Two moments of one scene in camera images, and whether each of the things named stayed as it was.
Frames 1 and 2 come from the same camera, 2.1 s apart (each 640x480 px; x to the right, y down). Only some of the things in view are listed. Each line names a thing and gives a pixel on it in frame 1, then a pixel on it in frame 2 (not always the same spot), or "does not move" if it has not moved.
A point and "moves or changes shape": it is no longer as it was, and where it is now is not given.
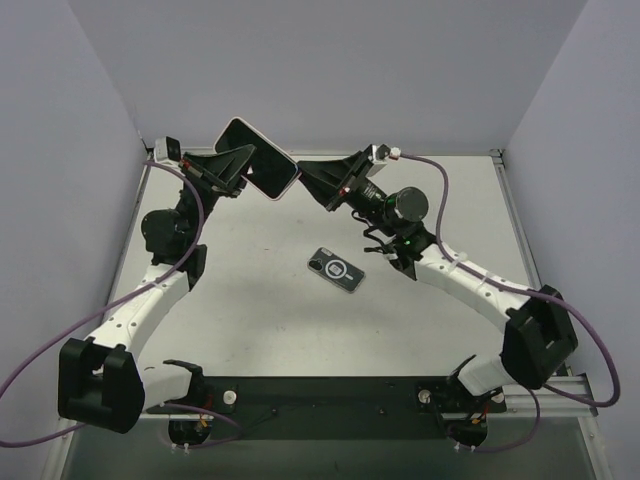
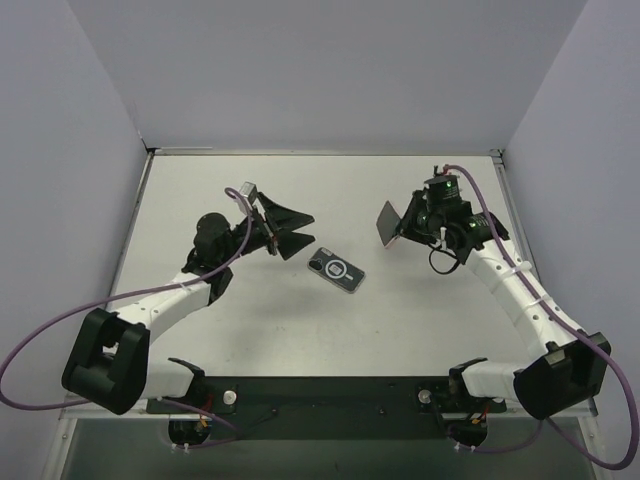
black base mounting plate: (257, 408) does not move
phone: (271, 170) moves or changes shape
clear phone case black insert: (336, 270) does not move
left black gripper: (206, 173) → (270, 229)
